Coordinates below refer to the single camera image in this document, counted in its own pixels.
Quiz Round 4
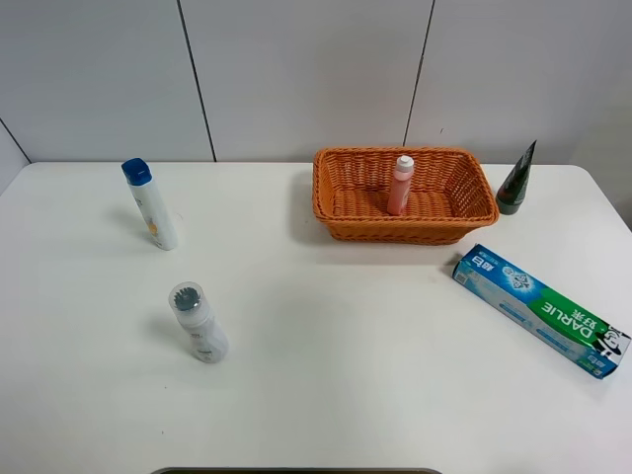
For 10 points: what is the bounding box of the white bottle brush cap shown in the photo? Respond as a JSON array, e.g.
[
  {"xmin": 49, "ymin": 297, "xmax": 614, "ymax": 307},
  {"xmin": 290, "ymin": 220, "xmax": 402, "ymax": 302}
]
[{"xmin": 169, "ymin": 281, "xmax": 229, "ymax": 363}]

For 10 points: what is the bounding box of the orange wicker basket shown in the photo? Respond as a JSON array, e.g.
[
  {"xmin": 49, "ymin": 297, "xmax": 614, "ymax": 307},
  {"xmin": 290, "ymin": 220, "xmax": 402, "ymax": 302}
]
[{"xmin": 312, "ymin": 146, "xmax": 500, "ymax": 245}]

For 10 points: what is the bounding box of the Darlie toothpaste box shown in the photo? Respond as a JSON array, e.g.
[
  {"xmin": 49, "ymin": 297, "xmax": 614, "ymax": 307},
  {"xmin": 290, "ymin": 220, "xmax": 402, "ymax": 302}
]
[{"xmin": 452, "ymin": 244, "xmax": 631, "ymax": 379}]

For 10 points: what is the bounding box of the white bottle blue cap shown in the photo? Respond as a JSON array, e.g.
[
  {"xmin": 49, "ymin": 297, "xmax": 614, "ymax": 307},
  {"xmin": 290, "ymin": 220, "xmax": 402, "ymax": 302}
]
[{"xmin": 121, "ymin": 158, "xmax": 178, "ymax": 251}]

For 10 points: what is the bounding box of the pink bottle white cap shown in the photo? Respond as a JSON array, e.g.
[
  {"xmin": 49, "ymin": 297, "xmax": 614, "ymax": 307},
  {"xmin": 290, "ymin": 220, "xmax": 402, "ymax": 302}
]
[{"xmin": 387, "ymin": 155, "xmax": 415, "ymax": 215}]

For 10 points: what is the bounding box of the dark green tube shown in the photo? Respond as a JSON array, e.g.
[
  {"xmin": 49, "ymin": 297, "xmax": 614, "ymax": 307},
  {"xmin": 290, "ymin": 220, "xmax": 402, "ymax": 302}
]
[{"xmin": 496, "ymin": 140, "xmax": 537, "ymax": 215}]

